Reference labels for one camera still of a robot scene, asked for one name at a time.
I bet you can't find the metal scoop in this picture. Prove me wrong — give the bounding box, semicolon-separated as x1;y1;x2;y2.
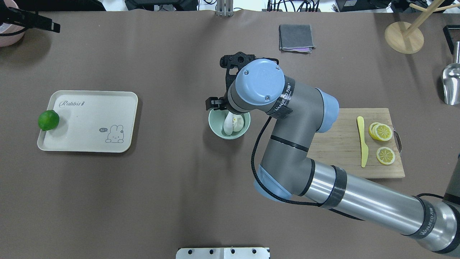
442;41;460;105

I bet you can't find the wooden mug tree stand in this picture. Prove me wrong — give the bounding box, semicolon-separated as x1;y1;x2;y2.
384;0;460;54

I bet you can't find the yellow plastic knife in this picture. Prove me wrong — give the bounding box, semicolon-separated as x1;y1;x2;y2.
356;116;369;168

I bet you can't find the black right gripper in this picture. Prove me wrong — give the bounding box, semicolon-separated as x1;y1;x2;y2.
205;95;234;113

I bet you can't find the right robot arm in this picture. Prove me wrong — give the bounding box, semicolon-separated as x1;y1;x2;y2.
206;52;460;257

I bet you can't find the lemon slice stack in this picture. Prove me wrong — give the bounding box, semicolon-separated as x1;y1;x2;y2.
368;122;393;141

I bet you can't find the cream rabbit tray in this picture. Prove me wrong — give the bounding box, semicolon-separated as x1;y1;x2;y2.
37;90;138;153

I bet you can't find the pink bowl with ice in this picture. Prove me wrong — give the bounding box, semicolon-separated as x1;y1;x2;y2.
0;0;24;47

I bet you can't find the green lime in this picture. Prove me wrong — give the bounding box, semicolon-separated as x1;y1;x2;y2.
38;110;60;131

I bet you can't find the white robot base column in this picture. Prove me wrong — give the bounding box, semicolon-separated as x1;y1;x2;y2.
176;247;271;259

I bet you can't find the grey folded cloth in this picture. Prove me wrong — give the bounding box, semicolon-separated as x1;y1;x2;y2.
278;24;317;54

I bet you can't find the single lemon slice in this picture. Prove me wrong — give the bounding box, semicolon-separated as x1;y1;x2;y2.
376;146;396;165

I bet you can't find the aluminium frame post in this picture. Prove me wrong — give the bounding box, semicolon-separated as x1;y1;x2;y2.
216;0;234;17

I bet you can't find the wooden cutting board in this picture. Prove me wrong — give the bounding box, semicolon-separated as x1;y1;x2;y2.
307;108;405;179

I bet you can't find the white ceramic spoon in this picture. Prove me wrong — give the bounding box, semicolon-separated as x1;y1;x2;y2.
223;112;234;136

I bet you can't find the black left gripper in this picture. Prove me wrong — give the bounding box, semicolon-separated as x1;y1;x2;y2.
0;5;60;33

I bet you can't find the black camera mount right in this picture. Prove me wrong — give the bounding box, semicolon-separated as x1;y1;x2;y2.
220;51;279;90

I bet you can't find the light green bowl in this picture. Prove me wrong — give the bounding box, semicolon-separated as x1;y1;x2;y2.
208;110;251;140

